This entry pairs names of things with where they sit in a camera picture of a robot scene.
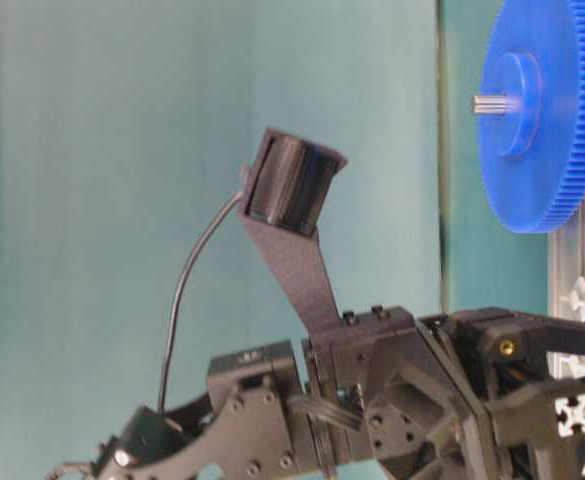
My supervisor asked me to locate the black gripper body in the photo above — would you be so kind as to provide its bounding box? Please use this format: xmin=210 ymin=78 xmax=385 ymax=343
xmin=301 ymin=306 xmax=562 ymax=479

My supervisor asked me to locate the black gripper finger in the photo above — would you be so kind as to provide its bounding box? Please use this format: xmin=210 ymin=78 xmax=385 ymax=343
xmin=544 ymin=317 xmax=585 ymax=356
xmin=501 ymin=377 xmax=585 ymax=479

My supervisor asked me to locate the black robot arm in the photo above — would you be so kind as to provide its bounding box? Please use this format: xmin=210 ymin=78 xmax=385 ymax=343
xmin=51 ymin=306 xmax=585 ymax=479

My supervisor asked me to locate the upper steel shaft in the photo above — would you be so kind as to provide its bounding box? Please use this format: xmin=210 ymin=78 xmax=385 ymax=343
xmin=472 ymin=94 xmax=521 ymax=115

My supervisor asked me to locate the large blue plastic gear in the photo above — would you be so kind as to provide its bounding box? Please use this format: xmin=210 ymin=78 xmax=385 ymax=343
xmin=477 ymin=1 xmax=585 ymax=233

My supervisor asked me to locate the upper white plastic bracket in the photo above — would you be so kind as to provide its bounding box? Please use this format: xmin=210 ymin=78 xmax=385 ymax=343
xmin=560 ymin=276 xmax=585 ymax=323

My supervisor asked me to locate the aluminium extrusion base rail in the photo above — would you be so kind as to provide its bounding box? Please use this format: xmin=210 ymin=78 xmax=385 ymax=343
xmin=546 ymin=187 xmax=585 ymax=480

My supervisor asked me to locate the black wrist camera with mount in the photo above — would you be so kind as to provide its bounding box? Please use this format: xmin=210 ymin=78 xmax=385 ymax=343
xmin=238 ymin=128 xmax=348 ymax=338

